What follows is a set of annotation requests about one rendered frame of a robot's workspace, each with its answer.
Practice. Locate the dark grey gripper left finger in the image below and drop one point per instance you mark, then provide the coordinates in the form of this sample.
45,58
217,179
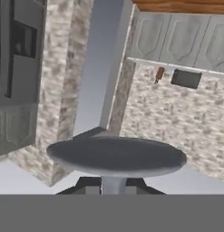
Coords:
89,183

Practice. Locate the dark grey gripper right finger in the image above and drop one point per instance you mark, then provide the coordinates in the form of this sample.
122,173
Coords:
137,183

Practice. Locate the grey cupboard door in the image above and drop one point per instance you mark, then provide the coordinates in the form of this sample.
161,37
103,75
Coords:
15,127

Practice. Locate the brown hanging tool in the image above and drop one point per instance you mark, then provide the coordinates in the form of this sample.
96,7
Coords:
159,74

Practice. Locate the dark grey fridge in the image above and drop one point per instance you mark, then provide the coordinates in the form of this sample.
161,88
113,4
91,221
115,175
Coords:
24,51

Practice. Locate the run of grey cupboards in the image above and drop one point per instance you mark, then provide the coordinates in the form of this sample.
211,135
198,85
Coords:
183,39

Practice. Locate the round grey pedestal stool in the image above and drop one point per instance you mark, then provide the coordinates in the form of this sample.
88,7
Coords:
116,154

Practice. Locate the black rectangular wall panel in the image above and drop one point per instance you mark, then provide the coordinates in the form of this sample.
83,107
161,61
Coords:
186,78

